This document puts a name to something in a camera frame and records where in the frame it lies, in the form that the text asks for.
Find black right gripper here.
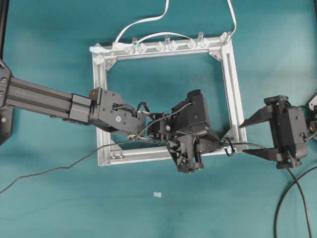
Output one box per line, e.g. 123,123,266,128
239,95,308,169

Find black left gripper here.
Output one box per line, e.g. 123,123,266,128
166,89,223,174

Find black wire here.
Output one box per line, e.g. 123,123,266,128
217,142,317,238

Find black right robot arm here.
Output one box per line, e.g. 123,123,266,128
239,95,317,169

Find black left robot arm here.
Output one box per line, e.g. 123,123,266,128
0,63,224,173

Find aluminium extrusion frame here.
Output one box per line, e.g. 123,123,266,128
92,32,247,166

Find clear standoff post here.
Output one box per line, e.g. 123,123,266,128
197,32,204,47
89,43,107,54
164,35,170,51
132,37,138,52

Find white flat ethernet cable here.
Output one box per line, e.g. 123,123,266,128
112,0,238,49

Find thin grey camera cable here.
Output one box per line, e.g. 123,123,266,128
0,99,194,194

